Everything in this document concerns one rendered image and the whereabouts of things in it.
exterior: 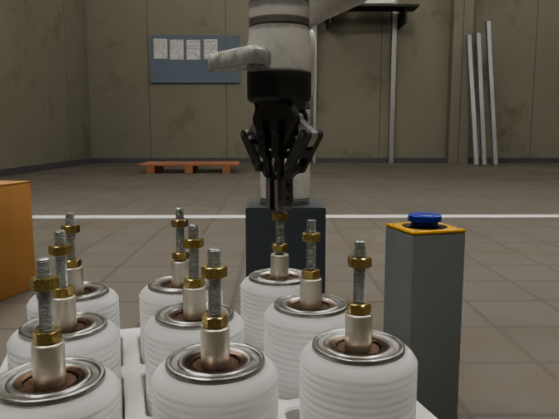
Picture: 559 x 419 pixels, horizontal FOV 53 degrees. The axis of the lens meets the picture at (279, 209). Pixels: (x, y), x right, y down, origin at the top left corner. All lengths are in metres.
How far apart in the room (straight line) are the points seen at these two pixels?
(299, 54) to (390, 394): 0.38
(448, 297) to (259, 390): 0.34
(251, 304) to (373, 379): 0.26
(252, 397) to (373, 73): 8.79
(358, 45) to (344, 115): 1.09
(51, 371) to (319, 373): 0.19
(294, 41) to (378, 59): 8.53
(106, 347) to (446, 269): 0.39
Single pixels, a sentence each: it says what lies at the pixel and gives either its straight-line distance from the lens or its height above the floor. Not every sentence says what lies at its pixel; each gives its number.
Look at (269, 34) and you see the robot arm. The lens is 0.65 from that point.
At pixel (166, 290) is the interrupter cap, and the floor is 0.25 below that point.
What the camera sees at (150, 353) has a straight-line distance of 0.55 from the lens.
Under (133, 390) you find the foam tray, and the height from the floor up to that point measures 0.18.
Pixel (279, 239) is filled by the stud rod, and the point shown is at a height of 0.30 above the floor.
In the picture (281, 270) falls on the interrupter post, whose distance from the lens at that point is 0.68.
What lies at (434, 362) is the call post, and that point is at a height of 0.15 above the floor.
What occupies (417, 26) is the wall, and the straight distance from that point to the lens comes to 9.37.
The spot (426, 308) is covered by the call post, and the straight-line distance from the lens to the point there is 0.69.
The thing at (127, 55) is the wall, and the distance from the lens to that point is 9.29.
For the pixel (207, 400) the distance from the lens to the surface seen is 0.41.
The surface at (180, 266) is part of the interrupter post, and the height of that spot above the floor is 0.28.
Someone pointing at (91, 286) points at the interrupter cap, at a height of 0.25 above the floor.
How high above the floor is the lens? 0.42
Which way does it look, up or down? 7 degrees down
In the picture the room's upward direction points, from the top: straight up
